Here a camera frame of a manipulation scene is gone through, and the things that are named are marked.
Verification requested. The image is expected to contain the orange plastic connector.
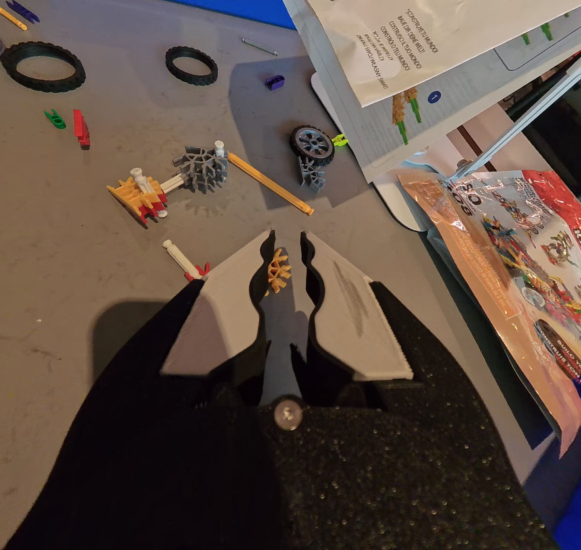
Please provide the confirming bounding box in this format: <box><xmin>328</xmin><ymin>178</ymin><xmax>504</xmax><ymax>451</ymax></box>
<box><xmin>107</xmin><ymin>178</ymin><xmax>159</xmax><ymax>217</ymax></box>

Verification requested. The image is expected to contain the yellow half-round connector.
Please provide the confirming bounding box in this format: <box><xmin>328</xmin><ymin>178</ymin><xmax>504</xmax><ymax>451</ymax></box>
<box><xmin>265</xmin><ymin>247</ymin><xmax>292</xmax><ymax>294</ymax></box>

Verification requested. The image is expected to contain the long yellow rod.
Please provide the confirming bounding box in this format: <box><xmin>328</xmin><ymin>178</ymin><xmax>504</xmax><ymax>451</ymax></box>
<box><xmin>227</xmin><ymin>151</ymin><xmax>315</xmax><ymax>217</ymax></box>

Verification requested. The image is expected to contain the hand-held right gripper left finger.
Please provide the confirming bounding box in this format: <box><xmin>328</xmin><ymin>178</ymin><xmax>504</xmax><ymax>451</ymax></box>
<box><xmin>160</xmin><ymin>229</ymin><xmax>277</xmax><ymax>376</ymax></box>

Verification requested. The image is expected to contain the printed toy packaging bag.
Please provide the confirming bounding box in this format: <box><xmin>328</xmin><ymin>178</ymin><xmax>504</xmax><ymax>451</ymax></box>
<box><xmin>397</xmin><ymin>169</ymin><xmax>581</xmax><ymax>457</ymax></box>

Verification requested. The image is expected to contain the toy wheel with black tyre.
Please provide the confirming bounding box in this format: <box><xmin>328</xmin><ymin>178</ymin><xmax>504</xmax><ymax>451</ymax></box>
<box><xmin>290</xmin><ymin>124</ymin><xmax>336</xmax><ymax>166</ymax></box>

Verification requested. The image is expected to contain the toy instruction booklet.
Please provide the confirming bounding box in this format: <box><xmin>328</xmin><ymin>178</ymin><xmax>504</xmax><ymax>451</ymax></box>
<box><xmin>268</xmin><ymin>0</ymin><xmax>581</xmax><ymax>184</ymax></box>

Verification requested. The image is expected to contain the red ridged connector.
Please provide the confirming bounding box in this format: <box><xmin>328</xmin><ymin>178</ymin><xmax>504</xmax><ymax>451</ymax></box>
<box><xmin>73</xmin><ymin>109</ymin><xmax>91</xmax><ymax>147</ymax></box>

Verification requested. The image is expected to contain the small grey pin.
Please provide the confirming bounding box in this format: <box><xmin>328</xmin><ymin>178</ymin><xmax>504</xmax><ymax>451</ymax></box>
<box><xmin>241</xmin><ymin>37</ymin><xmax>278</xmax><ymax>55</ymax></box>

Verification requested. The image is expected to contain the short yellow rod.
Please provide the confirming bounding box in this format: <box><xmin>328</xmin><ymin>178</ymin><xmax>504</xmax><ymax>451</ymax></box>
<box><xmin>0</xmin><ymin>6</ymin><xmax>29</xmax><ymax>31</ymax></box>

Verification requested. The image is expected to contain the black rubber tyre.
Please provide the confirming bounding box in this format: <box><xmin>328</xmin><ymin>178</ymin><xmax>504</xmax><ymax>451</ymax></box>
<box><xmin>165</xmin><ymin>46</ymin><xmax>218</xmax><ymax>87</ymax></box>
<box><xmin>0</xmin><ymin>41</ymin><xmax>87</xmax><ymax>94</ymax></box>

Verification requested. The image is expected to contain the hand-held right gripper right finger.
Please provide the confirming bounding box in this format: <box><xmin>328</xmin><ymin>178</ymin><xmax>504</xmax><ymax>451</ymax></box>
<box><xmin>300</xmin><ymin>230</ymin><xmax>415</xmax><ymax>383</ymax></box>

